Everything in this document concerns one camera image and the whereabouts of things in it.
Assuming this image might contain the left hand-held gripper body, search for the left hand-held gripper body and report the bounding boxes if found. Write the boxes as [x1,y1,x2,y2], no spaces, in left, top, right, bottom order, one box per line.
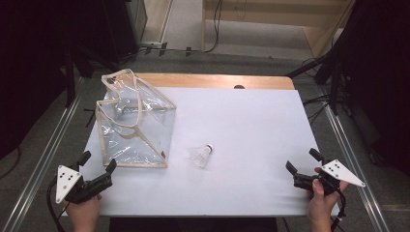
[55,164,113,205]

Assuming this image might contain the black cabinet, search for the black cabinet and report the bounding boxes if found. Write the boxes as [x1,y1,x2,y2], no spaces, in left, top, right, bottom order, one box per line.
[102,0,149,65]

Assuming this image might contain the person's left hand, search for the person's left hand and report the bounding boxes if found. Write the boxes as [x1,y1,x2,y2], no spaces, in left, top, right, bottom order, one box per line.
[63,193,103,228]

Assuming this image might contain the metal floor rail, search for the metal floor rail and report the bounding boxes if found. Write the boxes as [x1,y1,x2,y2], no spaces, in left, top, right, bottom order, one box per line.
[0,76,85,232]
[316,86,392,232]

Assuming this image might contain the black hanging cable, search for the black hanging cable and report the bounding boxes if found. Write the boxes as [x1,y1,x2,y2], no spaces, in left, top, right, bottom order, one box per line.
[204,0,224,54]

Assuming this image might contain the right hand-held gripper black cable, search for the right hand-held gripper black cable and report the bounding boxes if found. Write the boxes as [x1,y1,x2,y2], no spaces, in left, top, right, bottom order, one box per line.
[330,188,348,232]

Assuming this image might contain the black curtain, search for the black curtain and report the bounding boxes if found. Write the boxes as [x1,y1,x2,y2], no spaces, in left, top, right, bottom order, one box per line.
[332,0,410,177]
[0,0,107,160]

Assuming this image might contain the person's dark clothing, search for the person's dark clothing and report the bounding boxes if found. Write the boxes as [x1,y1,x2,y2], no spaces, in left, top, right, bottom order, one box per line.
[108,217,278,232]

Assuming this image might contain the transparent bag with beige trim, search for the transparent bag with beige trim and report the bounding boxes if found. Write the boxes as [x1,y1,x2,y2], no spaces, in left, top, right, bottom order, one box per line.
[95,68,178,169]

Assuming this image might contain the person's right hand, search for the person's right hand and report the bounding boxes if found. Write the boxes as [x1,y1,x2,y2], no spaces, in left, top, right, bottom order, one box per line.
[306,166,350,226]

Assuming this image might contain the left hand-held gripper black cable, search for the left hand-held gripper black cable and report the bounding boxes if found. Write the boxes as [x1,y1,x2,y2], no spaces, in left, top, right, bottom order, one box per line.
[45,178,71,232]

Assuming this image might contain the light wooden furniture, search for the light wooden furniture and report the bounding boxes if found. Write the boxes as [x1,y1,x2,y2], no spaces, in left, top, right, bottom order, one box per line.
[201,0,357,60]

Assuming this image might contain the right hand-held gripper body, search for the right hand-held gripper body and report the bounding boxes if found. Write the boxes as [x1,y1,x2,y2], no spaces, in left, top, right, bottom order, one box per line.
[293,159,366,196]

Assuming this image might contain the black metal stand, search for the black metal stand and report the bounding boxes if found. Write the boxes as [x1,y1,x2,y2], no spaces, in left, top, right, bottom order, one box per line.
[285,52,344,115]

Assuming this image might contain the wooden table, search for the wooden table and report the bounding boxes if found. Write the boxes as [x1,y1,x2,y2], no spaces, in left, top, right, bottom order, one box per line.
[134,72,296,91]

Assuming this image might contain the white table mat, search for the white table mat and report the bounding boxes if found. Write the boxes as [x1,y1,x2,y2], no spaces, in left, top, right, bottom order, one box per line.
[62,86,340,218]

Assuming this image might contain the black floor cable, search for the black floor cable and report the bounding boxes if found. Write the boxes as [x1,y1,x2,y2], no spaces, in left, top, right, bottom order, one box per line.
[302,94,333,126]

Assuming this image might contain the white shuttlecock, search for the white shuttlecock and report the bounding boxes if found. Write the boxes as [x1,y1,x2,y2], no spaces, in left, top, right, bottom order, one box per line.
[190,143,215,169]

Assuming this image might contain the hand-held gripper black cable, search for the hand-held gripper black cable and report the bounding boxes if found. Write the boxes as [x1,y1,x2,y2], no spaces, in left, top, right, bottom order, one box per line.
[330,188,348,232]
[45,178,71,232]

